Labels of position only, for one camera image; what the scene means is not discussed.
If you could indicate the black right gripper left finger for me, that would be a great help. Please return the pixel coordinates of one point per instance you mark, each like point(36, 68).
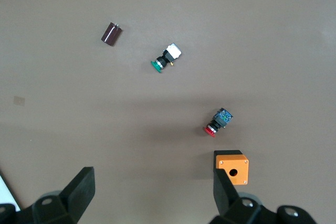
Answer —
point(81, 190)

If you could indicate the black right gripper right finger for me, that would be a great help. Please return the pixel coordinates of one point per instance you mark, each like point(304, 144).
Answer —
point(223, 192)

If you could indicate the red mushroom push button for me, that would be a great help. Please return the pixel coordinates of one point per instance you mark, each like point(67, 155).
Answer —
point(219, 121)

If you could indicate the white drawer cabinet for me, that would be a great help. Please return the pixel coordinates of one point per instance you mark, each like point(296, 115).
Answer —
point(6, 195)

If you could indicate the green mushroom push button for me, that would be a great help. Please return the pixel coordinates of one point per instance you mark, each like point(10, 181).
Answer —
point(168, 54)

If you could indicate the dark red cylindrical capacitor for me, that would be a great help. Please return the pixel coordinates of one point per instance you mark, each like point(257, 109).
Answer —
point(111, 35)

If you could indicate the orange button enclosure box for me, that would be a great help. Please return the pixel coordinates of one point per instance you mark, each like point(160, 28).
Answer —
point(236, 165)

